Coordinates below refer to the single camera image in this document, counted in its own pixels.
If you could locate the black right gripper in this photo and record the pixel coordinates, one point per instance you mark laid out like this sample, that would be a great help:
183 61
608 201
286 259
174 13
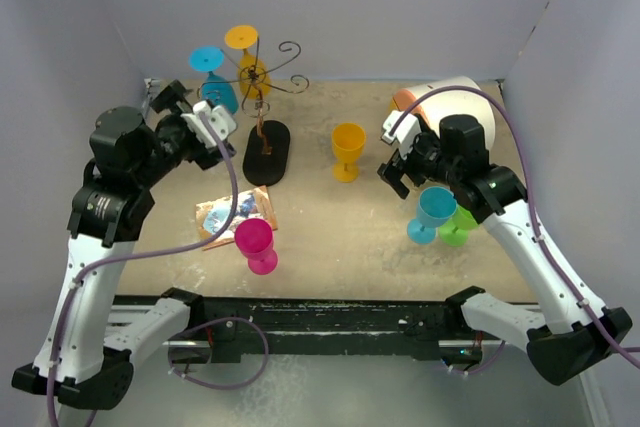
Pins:
407 165

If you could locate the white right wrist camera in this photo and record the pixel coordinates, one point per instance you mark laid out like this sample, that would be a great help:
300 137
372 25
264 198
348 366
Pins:
401 130

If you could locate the white cylindrical drawer cabinet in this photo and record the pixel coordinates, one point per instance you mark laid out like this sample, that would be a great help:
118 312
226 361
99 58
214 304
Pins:
434 109

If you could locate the yellow wine glass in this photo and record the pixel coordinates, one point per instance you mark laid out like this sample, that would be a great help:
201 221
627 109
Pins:
253 79
348 141

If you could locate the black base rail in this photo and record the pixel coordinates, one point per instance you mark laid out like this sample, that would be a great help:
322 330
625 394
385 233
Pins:
227 328

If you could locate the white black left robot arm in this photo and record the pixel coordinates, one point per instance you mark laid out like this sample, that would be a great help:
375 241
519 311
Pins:
81 366

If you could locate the pink wine glass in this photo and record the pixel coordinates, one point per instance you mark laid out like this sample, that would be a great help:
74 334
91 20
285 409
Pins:
255 240

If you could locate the blue wine glass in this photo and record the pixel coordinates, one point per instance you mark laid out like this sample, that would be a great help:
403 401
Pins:
436 205
217 89

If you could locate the metal wine glass rack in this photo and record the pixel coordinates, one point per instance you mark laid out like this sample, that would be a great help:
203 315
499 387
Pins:
267 151

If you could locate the green wine glass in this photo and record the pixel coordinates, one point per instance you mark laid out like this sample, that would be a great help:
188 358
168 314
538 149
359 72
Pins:
455 231

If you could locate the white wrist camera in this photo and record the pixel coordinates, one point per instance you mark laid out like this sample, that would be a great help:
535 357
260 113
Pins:
206 117
401 130

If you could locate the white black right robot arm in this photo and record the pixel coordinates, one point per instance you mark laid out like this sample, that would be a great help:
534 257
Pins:
573 328

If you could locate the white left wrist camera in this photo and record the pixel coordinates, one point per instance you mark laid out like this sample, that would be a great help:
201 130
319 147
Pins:
206 117

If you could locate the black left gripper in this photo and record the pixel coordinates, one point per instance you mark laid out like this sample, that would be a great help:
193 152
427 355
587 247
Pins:
172 99

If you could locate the illustrated book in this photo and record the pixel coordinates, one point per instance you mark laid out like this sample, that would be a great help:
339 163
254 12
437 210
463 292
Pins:
211 215

